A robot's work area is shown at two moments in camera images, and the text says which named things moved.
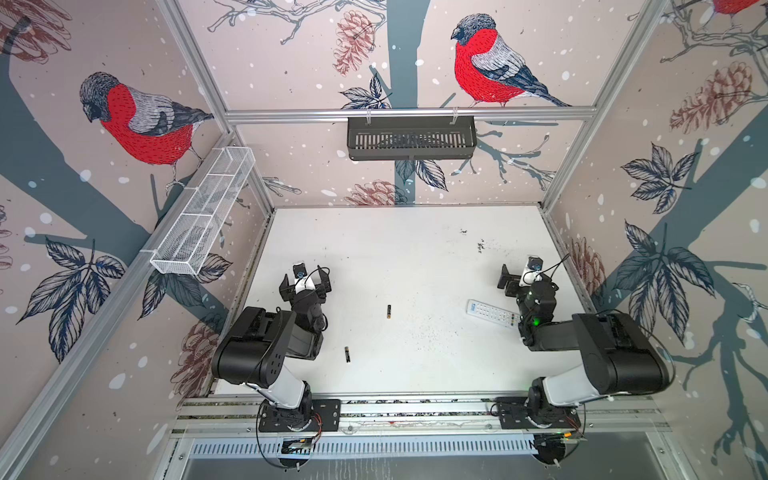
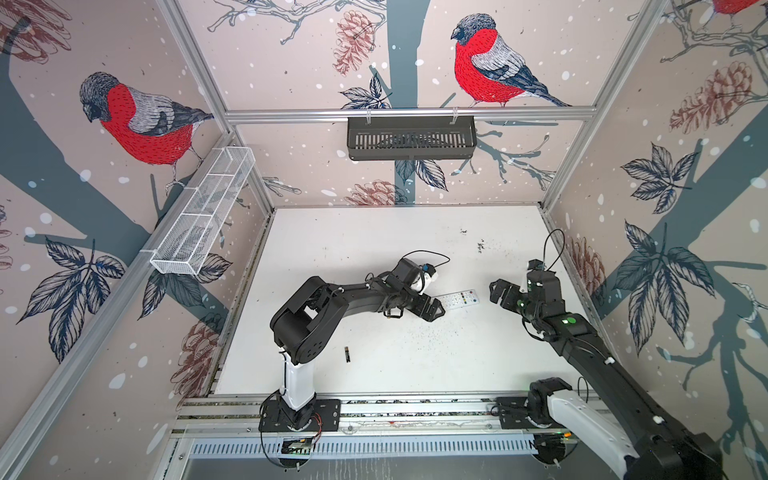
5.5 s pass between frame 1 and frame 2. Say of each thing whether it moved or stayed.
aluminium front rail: stayed
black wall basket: stayed
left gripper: moved
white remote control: moved
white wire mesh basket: stayed
